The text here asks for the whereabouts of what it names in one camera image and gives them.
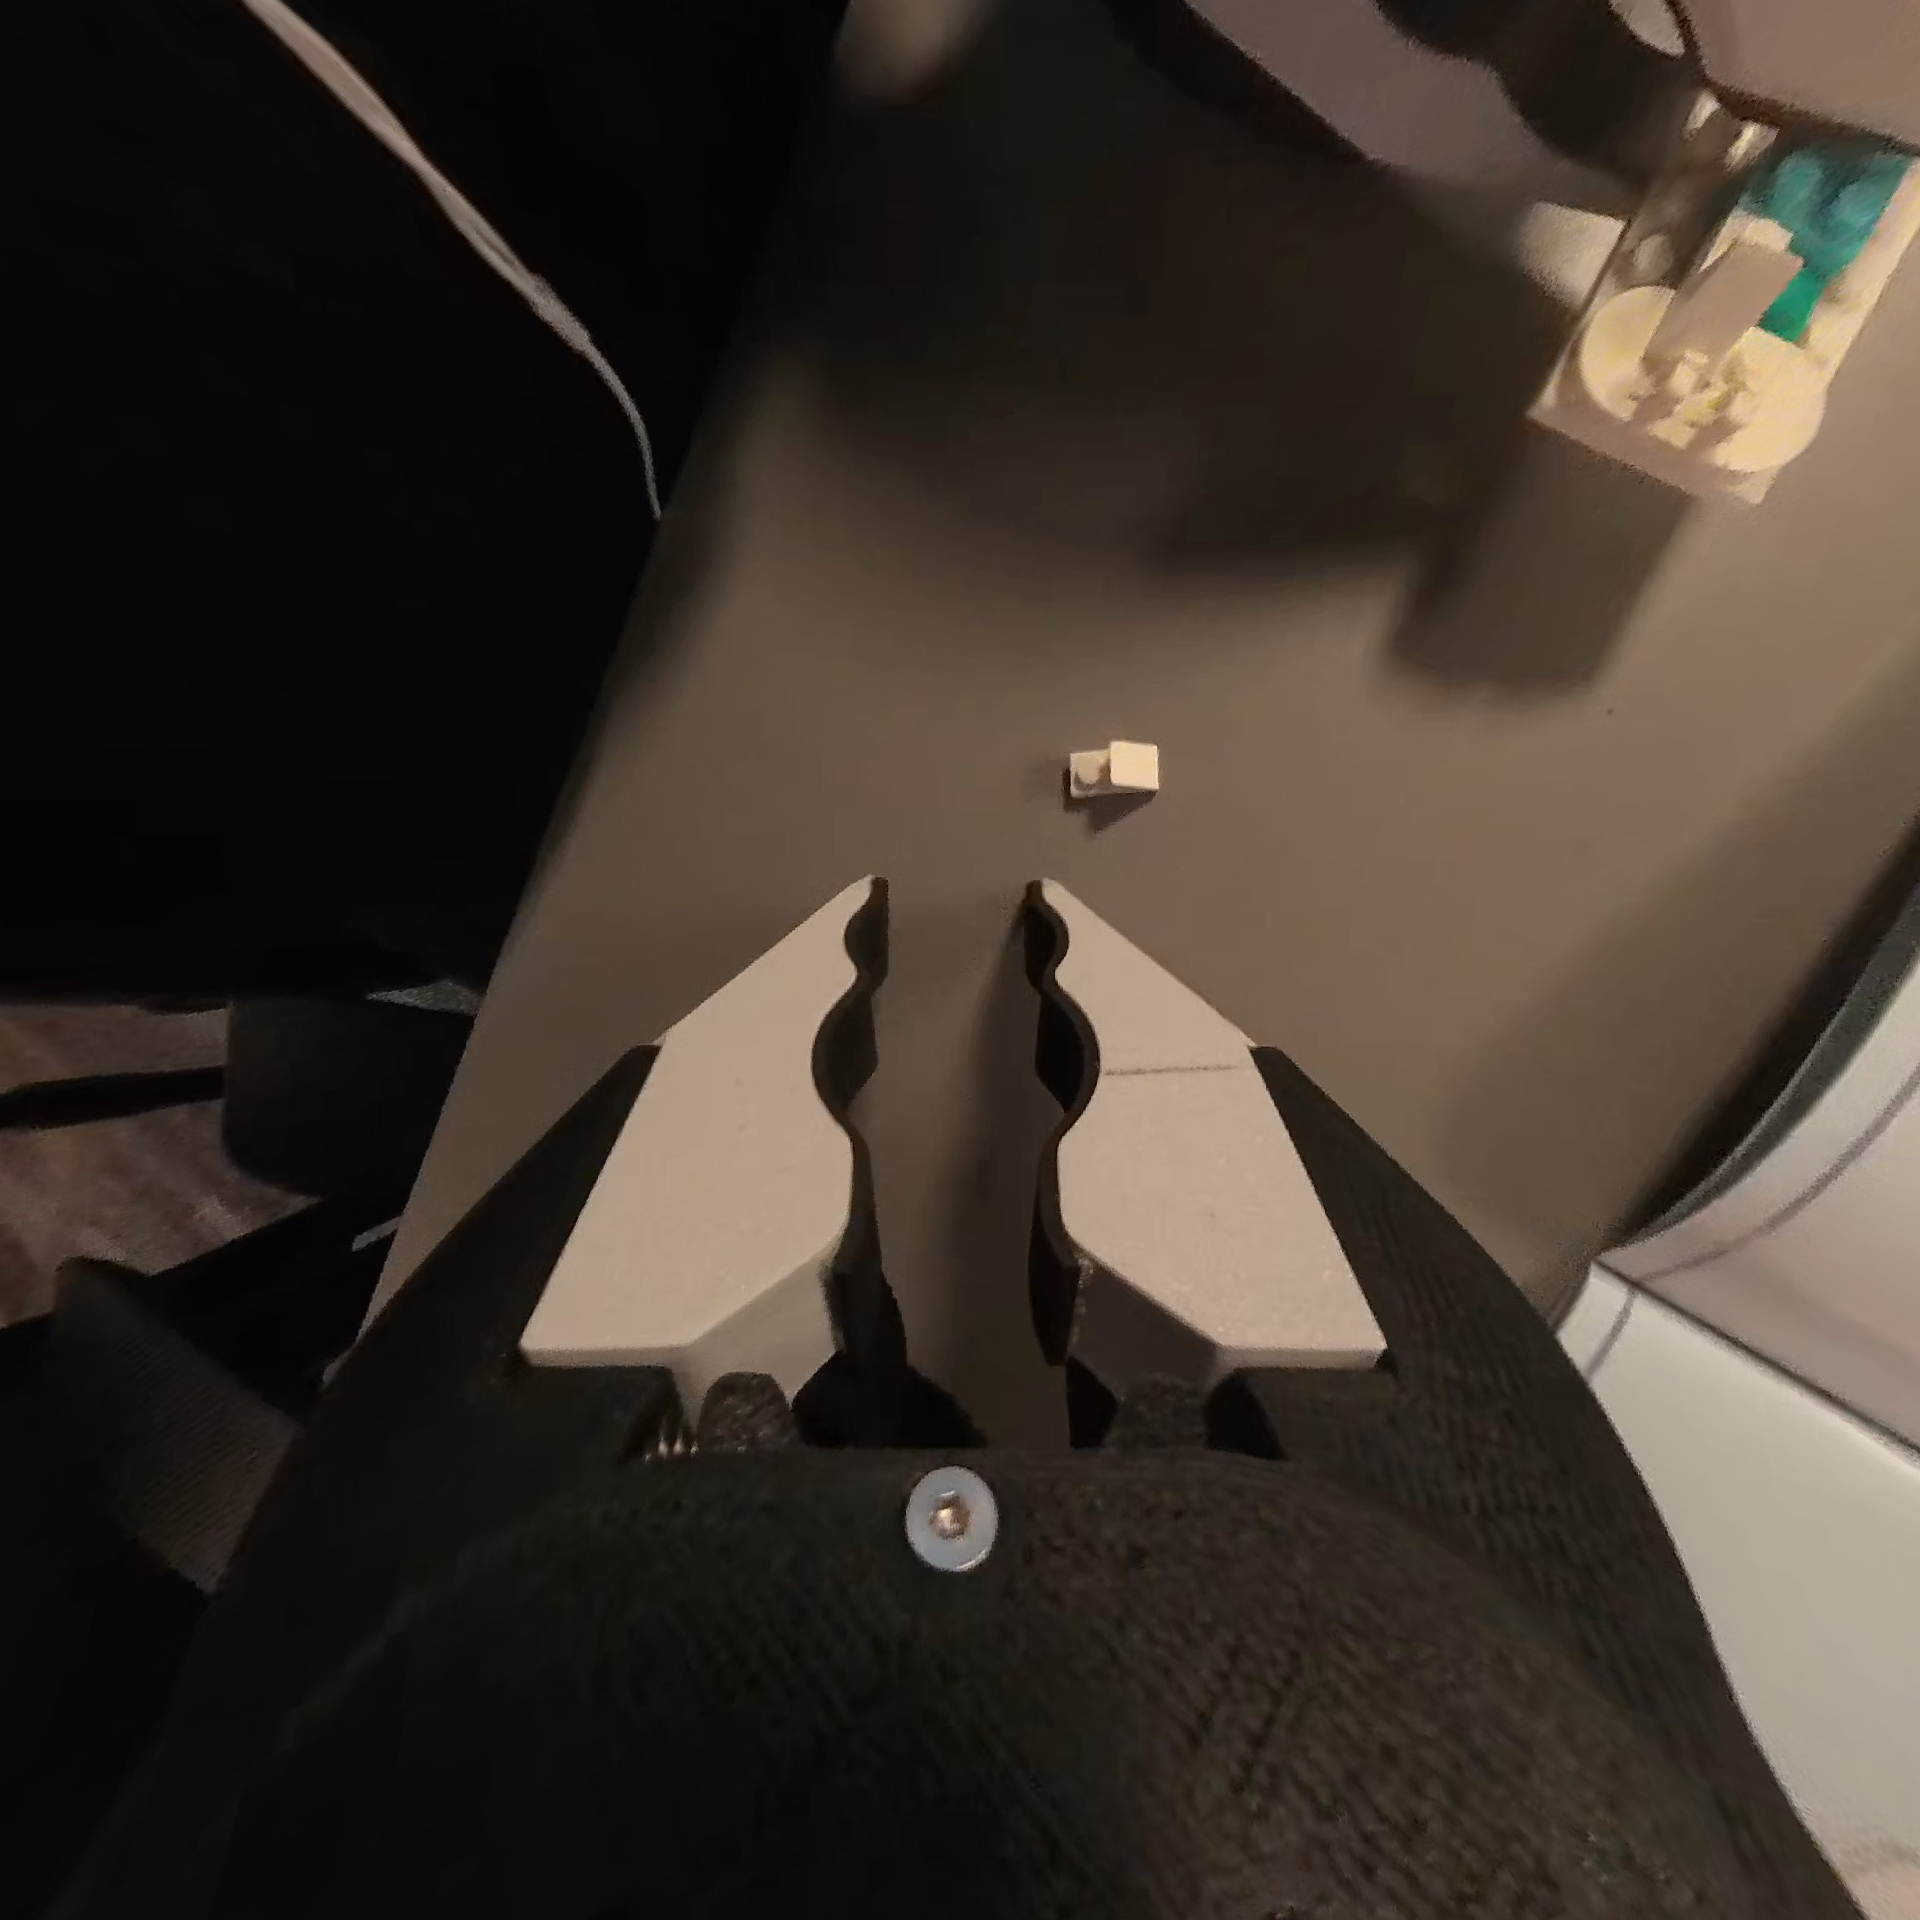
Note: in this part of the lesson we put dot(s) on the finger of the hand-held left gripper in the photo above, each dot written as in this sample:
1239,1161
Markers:
1424,90
1829,61

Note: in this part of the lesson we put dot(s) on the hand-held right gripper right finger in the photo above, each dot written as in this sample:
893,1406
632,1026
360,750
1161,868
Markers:
1201,1200

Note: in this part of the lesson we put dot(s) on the white lego brick model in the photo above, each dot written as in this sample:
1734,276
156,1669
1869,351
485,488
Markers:
1680,359

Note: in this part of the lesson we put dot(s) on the small white lego piece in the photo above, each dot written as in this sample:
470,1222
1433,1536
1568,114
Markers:
1124,768

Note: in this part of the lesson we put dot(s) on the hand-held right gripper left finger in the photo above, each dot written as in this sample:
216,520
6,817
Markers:
704,1200

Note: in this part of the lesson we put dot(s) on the open instruction booklet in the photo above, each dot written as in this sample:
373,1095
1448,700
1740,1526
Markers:
1770,1529

